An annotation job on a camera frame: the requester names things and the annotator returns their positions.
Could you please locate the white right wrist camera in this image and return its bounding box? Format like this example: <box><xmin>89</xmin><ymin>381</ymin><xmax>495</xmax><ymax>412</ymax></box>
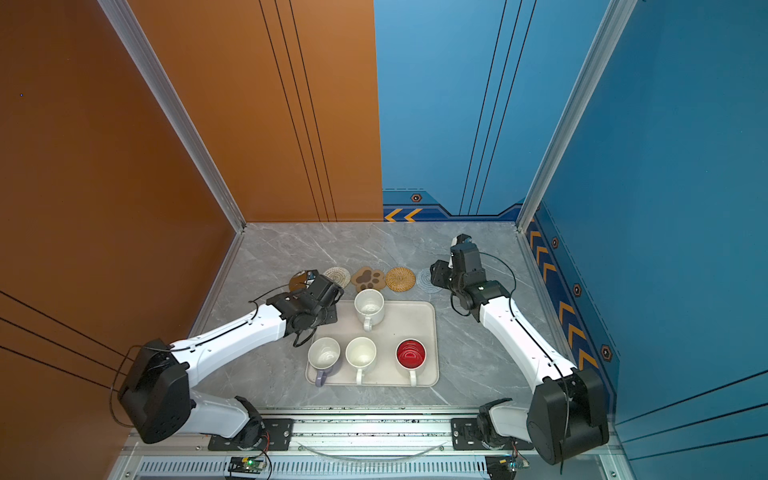
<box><xmin>451</xmin><ymin>234</ymin><xmax>472</xmax><ymax>246</ymax></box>

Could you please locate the white mug purple handle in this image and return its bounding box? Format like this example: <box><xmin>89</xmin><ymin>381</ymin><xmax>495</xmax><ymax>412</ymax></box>
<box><xmin>307</xmin><ymin>337</ymin><xmax>342</xmax><ymax>387</ymax></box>

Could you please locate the aluminium corner post right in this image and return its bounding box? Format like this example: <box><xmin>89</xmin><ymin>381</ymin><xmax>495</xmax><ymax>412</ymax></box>
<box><xmin>515</xmin><ymin>0</ymin><xmax>637</xmax><ymax>233</ymax></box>

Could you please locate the light blue woven coaster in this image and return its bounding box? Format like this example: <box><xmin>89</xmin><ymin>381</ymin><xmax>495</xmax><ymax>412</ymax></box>
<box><xmin>416</xmin><ymin>267</ymin><xmax>446</xmax><ymax>294</ymax></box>

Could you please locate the left green circuit board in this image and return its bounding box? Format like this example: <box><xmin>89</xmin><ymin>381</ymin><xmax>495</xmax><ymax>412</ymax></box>
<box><xmin>227</xmin><ymin>456</ymin><xmax>269</xmax><ymax>479</ymax></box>

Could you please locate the white speckled mug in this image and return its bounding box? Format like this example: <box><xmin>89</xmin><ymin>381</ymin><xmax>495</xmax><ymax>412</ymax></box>
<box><xmin>354</xmin><ymin>289</ymin><xmax>386</xmax><ymax>332</ymax></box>

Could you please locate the scratched brown wooden round coaster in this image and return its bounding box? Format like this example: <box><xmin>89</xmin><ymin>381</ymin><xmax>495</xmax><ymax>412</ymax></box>
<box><xmin>288</xmin><ymin>270</ymin><xmax>318</xmax><ymax>292</ymax></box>

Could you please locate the red inside white mug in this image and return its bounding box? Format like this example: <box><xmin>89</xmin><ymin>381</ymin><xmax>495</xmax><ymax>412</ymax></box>
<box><xmin>395</xmin><ymin>339</ymin><xmax>427</xmax><ymax>387</ymax></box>

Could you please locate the right circuit board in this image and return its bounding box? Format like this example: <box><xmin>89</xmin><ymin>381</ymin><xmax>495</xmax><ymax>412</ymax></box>
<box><xmin>485</xmin><ymin>456</ymin><xmax>530</xmax><ymax>480</ymax></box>

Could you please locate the white serving tray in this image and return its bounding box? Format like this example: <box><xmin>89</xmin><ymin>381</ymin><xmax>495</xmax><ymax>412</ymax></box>
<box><xmin>314</xmin><ymin>300</ymin><xmax>440</xmax><ymax>388</ymax></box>

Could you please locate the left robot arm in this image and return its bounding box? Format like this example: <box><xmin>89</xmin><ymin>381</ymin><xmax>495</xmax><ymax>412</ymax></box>
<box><xmin>114</xmin><ymin>270</ymin><xmax>344</xmax><ymax>450</ymax></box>

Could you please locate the aluminium front rail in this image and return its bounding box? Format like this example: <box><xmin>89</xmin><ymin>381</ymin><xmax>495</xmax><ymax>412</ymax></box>
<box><xmin>109</xmin><ymin>409</ymin><xmax>633</xmax><ymax>479</ymax></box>

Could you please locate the white multicolour rope coaster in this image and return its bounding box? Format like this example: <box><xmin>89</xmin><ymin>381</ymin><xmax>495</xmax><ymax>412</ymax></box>
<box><xmin>323</xmin><ymin>266</ymin><xmax>351</xmax><ymax>289</ymax></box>

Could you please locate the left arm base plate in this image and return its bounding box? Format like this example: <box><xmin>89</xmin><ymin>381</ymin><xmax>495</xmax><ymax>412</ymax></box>
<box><xmin>207</xmin><ymin>418</ymin><xmax>294</xmax><ymax>453</ymax></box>

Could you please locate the cork paw print coaster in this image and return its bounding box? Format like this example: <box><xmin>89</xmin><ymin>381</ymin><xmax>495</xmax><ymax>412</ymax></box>
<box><xmin>350</xmin><ymin>266</ymin><xmax>386</xmax><ymax>292</ymax></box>

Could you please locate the aluminium corner post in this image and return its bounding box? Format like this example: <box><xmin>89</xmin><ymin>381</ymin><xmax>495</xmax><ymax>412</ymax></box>
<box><xmin>515</xmin><ymin>0</ymin><xmax>637</xmax><ymax>233</ymax></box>
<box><xmin>98</xmin><ymin>0</ymin><xmax>246</xmax><ymax>234</ymax></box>

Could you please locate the plain white mug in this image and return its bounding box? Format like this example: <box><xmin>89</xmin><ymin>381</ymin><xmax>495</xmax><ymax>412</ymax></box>
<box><xmin>345</xmin><ymin>336</ymin><xmax>377</xmax><ymax>386</ymax></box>

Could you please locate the aluminium corner post left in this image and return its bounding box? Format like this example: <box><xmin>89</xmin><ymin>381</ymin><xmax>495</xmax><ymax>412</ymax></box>
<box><xmin>98</xmin><ymin>0</ymin><xmax>246</xmax><ymax>234</ymax></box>

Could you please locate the woven rattan round coaster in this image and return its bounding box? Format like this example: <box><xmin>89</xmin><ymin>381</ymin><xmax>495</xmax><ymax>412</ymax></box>
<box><xmin>385</xmin><ymin>267</ymin><xmax>416</xmax><ymax>293</ymax></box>

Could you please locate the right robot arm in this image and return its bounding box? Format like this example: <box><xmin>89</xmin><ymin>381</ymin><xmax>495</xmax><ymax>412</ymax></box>
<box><xmin>430</xmin><ymin>234</ymin><xmax>610</xmax><ymax>465</ymax></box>

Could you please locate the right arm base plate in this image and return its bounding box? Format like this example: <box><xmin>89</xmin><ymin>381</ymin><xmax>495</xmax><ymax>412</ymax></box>
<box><xmin>450</xmin><ymin>415</ymin><xmax>534</xmax><ymax>451</ymax></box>

